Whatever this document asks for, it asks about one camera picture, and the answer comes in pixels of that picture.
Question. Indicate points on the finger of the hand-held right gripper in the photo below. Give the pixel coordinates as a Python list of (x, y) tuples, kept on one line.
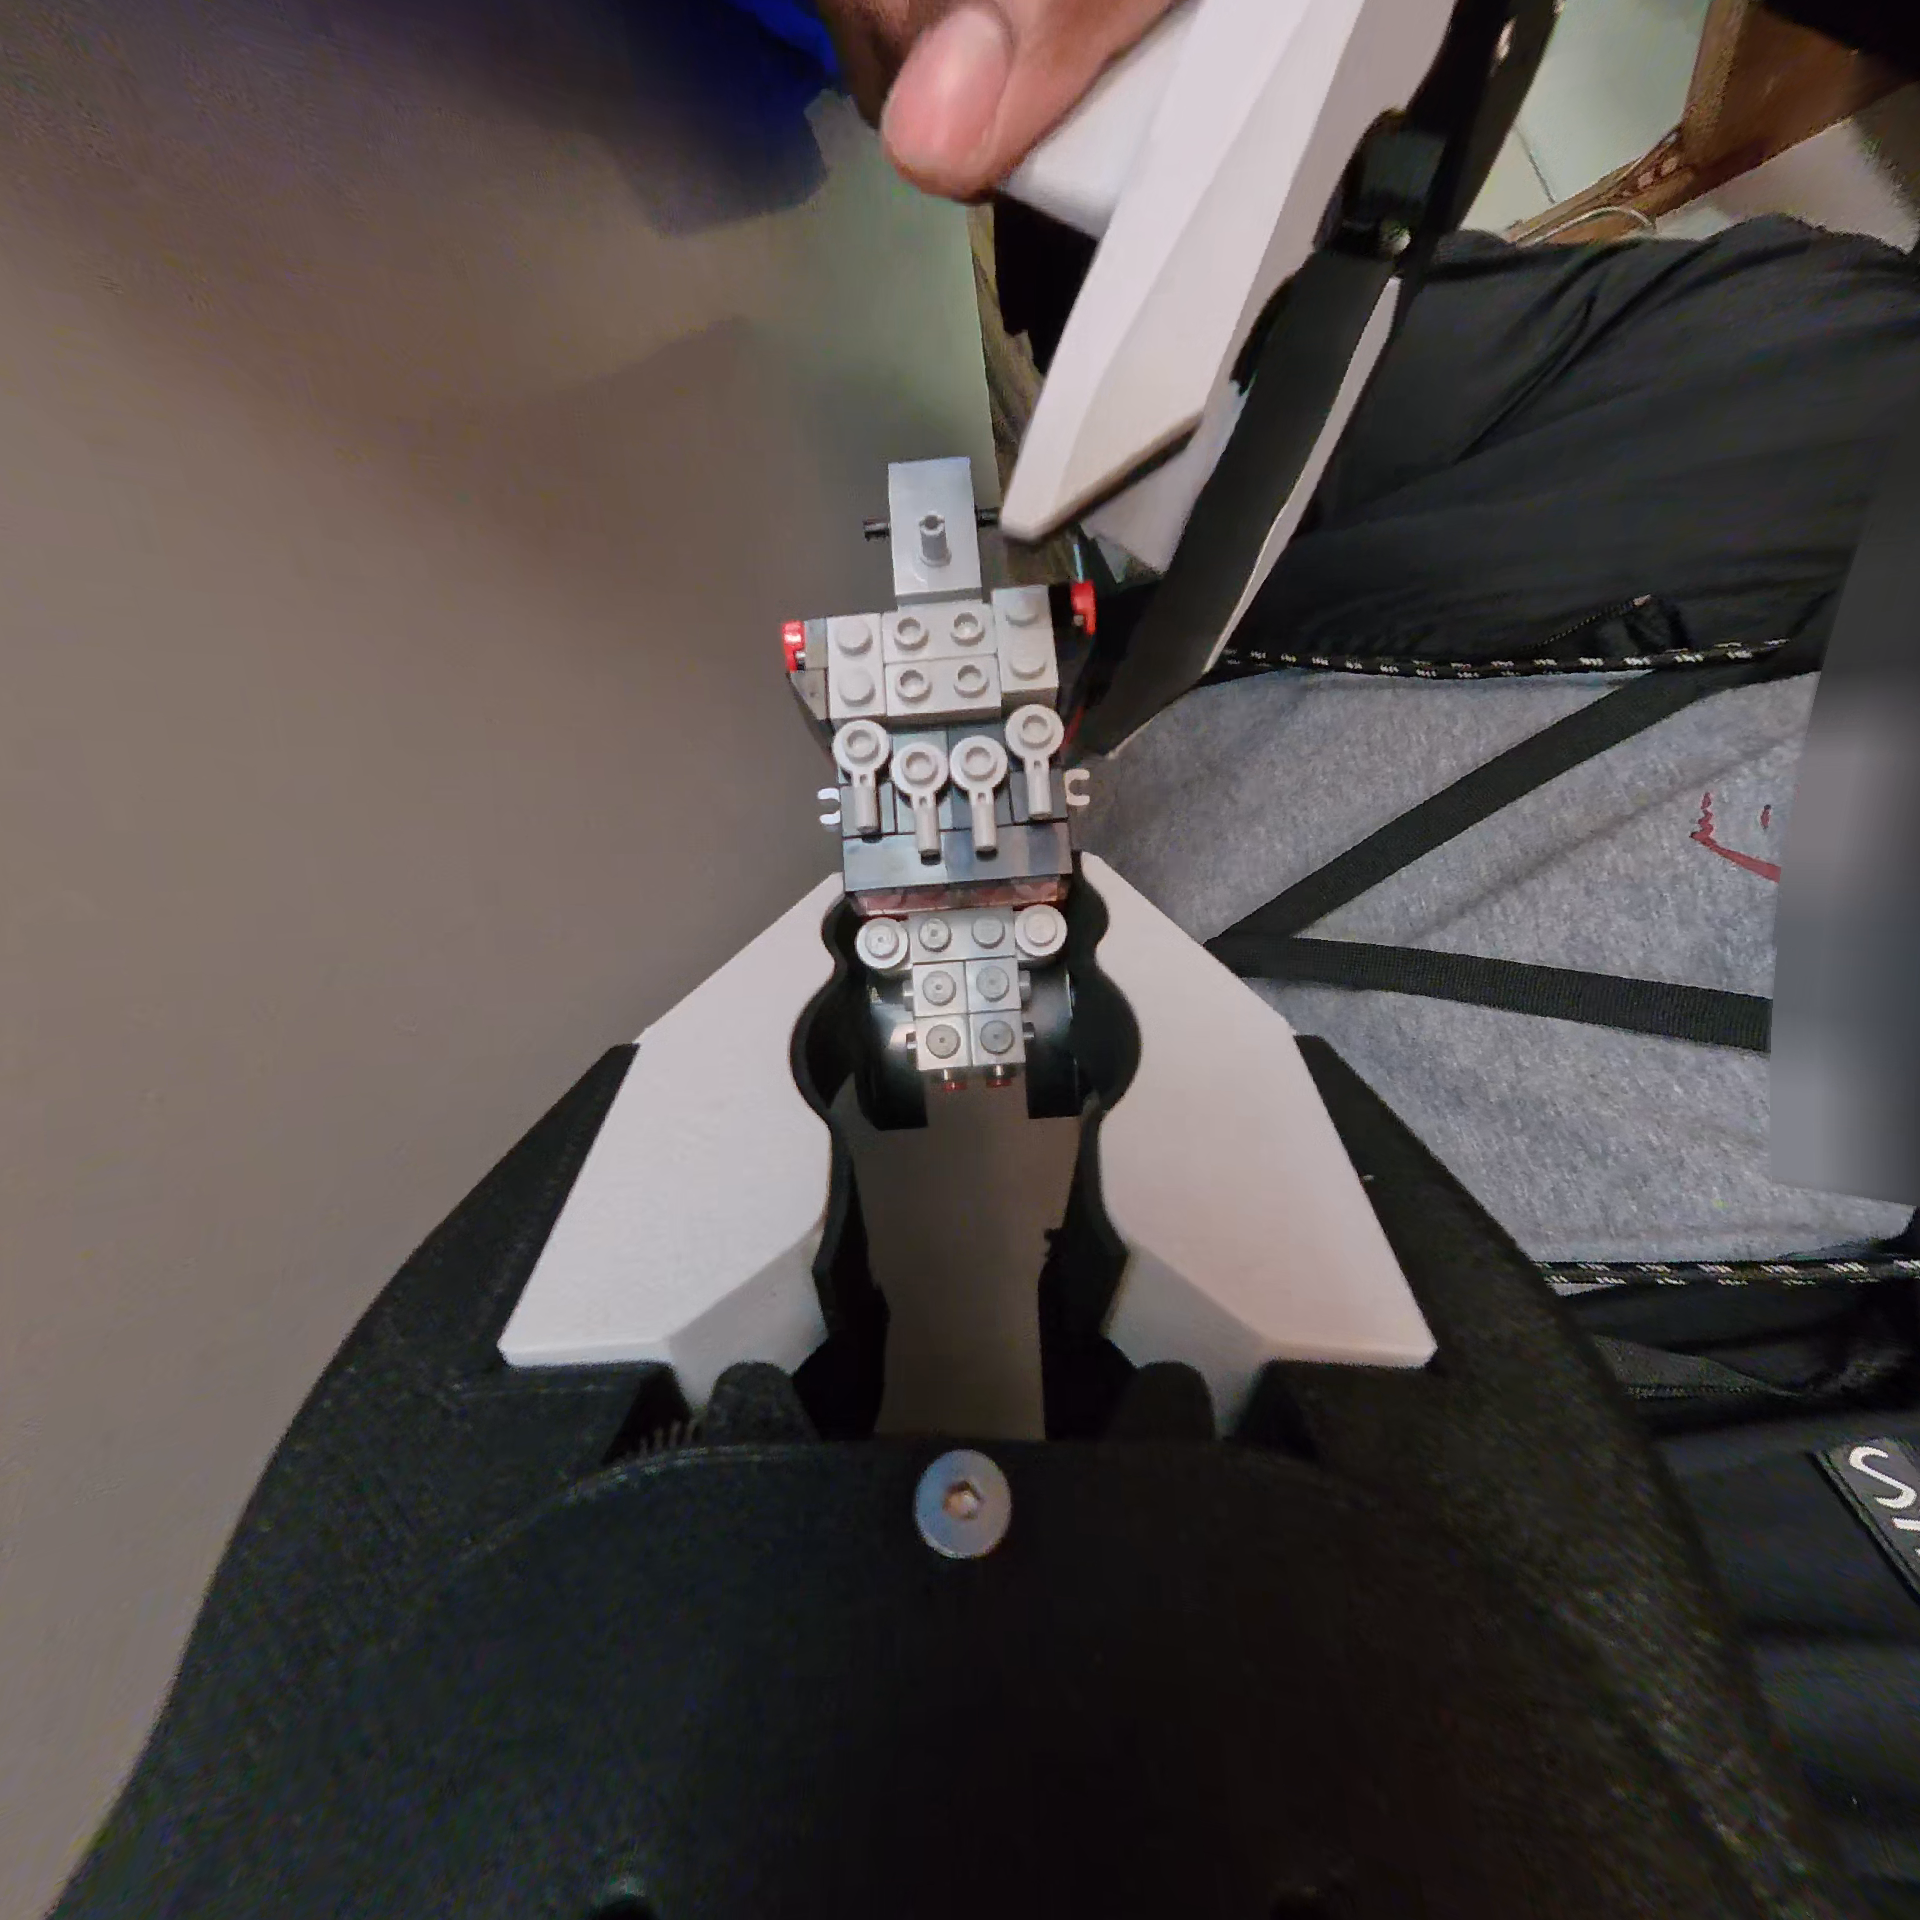
[(1200, 225), (1305, 480)]

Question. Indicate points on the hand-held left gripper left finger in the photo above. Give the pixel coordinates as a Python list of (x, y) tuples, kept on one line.
[(674, 1200)]

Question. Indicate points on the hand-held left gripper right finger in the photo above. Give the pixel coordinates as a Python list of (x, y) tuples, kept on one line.
[(1260, 1200)]

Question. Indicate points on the toy brick vehicle model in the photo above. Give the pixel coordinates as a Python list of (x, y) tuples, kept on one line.
[(930, 661)]

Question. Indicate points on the grey desk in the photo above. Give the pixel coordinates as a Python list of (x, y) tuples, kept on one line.
[(375, 750)]

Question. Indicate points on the person's right hand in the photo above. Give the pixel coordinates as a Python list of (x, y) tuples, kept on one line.
[(960, 105)]

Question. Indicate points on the person's grey sweatshirt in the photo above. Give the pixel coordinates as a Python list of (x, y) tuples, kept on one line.
[(1424, 1125)]

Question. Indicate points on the black cloth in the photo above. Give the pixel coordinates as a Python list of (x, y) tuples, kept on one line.
[(1575, 451)]

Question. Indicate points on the black bag with white label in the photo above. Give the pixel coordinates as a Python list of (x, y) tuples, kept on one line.
[(1769, 1382)]

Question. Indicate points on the wooden furniture frame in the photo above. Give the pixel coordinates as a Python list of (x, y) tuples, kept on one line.
[(1769, 77)]

